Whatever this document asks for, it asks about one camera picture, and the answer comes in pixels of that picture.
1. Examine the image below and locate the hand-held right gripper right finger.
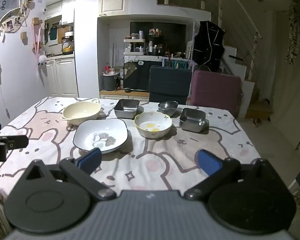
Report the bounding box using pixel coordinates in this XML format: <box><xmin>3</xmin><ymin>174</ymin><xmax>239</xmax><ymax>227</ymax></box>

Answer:
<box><xmin>184</xmin><ymin>149</ymin><xmax>275</xmax><ymax>201</ymax></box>

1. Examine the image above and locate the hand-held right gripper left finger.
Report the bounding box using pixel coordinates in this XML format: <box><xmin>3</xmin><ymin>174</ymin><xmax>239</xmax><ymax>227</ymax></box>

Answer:
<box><xmin>25</xmin><ymin>147</ymin><xmax>117</xmax><ymax>201</ymax></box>

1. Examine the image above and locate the white dark-rimmed floral plate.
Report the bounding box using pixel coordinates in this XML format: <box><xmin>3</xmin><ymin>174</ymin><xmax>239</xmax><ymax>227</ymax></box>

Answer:
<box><xmin>72</xmin><ymin>118</ymin><xmax>129</xmax><ymax>155</ymax></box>

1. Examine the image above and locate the square steel container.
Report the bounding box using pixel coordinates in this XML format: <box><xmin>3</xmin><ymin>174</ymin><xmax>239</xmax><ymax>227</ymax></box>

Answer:
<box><xmin>114</xmin><ymin>99</ymin><xmax>140</xmax><ymax>120</ymax></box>
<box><xmin>179</xmin><ymin>108</ymin><xmax>207</xmax><ymax>133</ymax></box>

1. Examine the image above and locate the cream two-handled bowl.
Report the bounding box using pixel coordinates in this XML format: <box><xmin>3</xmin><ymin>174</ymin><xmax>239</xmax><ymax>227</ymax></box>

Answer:
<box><xmin>61</xmin><ymin>98</ymin><xmax>102</xmax><ymax>126</ymax></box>

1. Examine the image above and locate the round steel bowl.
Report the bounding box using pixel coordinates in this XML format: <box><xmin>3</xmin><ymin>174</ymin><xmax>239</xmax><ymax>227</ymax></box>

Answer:
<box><xmin>158</xmin><ymin>101</ymin><xmax>179</xmax><ymax>117</ymax></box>

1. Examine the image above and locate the bear printed tablecloth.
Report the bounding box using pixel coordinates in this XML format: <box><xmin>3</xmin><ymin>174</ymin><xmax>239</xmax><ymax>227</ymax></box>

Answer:
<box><xmin>0</xmin><ymin>96</ymin><xmax>263</xmax><ymax>202</ymax></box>

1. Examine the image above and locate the maroon chair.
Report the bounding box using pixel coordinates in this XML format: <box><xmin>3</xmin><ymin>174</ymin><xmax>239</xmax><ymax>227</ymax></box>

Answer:
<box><xmin>189</xmin><ymin>70</ymin><xmax>244</xmax><ymax>118</ymax></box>

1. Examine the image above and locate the brown low box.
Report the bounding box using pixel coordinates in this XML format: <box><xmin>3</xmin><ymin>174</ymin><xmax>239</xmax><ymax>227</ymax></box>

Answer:
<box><xmin>247</xmin><ymin>100</ymin><xmax>273</xmax><ymax>118</ymax></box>

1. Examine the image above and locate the grey trash bin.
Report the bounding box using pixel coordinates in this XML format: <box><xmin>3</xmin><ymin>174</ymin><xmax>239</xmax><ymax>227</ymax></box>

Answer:
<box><xmin>103</xmin><ymin>73</ymin><xmax>119</xmax><ymax>91</ymax></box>

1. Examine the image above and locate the white base kitchen cabinet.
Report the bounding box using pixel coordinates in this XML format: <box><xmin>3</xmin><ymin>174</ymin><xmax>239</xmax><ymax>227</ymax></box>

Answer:
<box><xmin>43</xmin><ymin>57</ymin><xmax>79</xmax><ymax>98</ymax></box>

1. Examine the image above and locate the dark blue chair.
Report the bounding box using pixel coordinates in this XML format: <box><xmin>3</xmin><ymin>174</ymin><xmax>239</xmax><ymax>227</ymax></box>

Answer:
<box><xmin>148</xmin><ymin>65</ymin><xmax>193</xmax><ymax>104</ymax></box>

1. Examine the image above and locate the teal sign plate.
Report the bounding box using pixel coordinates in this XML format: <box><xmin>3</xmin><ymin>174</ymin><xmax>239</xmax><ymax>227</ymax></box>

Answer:
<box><xmin>162</xmin><ymin>58</ymin><xmax>189</xmax><ymax>69</ymax></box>

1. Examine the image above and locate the white staircase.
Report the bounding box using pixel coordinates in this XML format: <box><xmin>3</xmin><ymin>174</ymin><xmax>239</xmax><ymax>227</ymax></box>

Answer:
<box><xmin>222</xmin><ymin>44</ymin><xmax>273</xmax><ymax>116</ymax></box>

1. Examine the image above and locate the glass tank with yellow item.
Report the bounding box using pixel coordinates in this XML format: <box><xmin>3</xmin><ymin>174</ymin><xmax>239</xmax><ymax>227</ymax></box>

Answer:
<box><xmin>62</xmin><ymin>36</ymin><xmax>74</xmax><ymax>54</ymax></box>

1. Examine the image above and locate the black hanging jacket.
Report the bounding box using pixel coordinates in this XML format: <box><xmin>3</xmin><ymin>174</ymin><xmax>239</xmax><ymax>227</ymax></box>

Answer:
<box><xmin>192</xmin><ymin>21</ymin><xmax>226</xmax><ymax>72</ymax></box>

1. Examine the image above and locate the white bottle rack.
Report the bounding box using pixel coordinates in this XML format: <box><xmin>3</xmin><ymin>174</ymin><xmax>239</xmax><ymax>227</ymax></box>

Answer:
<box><xmin>123</xmin><ymin>38</ymin><xmax>147</xmax><ymax>56</ymax></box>

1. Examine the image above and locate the white upper kitchen cabinet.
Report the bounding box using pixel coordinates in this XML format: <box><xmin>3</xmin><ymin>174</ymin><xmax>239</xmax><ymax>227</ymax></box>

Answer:
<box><xmin>45</xmin><ymin>0</ymin><xmax>76</xmax><ymax>21</ymax></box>

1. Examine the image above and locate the floral curtain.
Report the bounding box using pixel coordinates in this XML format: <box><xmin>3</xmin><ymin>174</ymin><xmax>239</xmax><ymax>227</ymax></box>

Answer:
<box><xmin>285</xmin><ymin>0</ymin><xmax>300</xmax><ymax>65</ymax></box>

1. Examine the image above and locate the white overhead cabinet door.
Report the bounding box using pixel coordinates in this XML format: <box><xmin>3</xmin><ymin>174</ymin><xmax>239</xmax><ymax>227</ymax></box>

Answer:
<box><xmin>99</xmin><ymin>0</ymin><xmax>130</xmax><ymax>14</ymax></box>

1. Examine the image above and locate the panda wall poster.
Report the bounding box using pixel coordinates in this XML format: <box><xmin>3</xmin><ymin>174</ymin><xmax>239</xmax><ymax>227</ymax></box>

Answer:
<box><xmin>0</xmin><ymin>0</ymin><xmax>24</xmax><ymax>27</ymax></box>

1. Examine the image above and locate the black wall board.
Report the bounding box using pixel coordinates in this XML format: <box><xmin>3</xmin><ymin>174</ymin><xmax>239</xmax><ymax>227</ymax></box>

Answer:
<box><xmin>130</xmin><ymin>22</ymin><xmax>187</xmax><ymax>46</ymax></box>

